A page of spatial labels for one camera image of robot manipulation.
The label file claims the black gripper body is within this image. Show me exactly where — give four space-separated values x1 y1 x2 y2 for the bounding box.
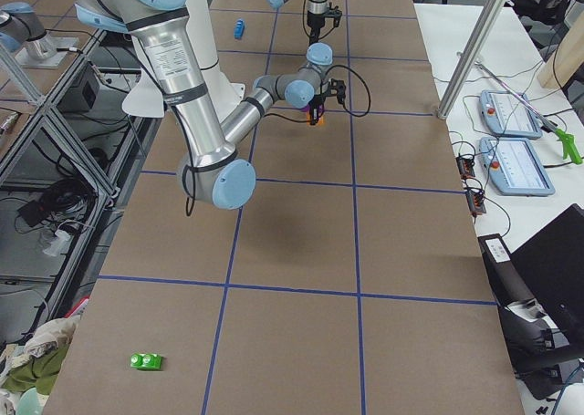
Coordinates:
307 4 342 36
309 78 346 109

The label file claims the purple trapezoid block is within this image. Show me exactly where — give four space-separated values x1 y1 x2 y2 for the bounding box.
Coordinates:
301 105 325 115

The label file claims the orange trapezoid block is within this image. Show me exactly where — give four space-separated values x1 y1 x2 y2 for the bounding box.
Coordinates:
309 116 325 126

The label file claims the long blue block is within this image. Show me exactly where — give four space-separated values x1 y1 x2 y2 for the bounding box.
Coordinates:
234 18 245 40

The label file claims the far teach pendant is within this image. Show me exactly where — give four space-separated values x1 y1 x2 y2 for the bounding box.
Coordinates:
479 90 543 140

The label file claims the teach pendant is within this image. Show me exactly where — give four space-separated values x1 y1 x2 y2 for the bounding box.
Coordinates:
479 137 556 197
479 90 543 140

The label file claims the near teach pendant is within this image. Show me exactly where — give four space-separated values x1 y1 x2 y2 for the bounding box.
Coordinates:
479 137 556 197

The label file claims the reacher grabber tool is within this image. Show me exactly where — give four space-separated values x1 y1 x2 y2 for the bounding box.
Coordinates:
474 60 583 165

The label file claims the black laptop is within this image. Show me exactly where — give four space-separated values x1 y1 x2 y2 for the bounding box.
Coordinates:
512 203 583 340

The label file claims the green two-stud block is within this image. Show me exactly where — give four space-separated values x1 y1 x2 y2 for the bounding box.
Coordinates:
130 352 163 371

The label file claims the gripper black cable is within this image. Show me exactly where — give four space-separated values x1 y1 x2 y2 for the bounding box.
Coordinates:
264 64 371 124

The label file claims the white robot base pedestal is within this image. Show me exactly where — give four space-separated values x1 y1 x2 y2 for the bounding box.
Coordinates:
186 0 245 121

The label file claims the aluminium frame post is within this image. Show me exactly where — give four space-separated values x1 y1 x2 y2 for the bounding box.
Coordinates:
436 0 506 119

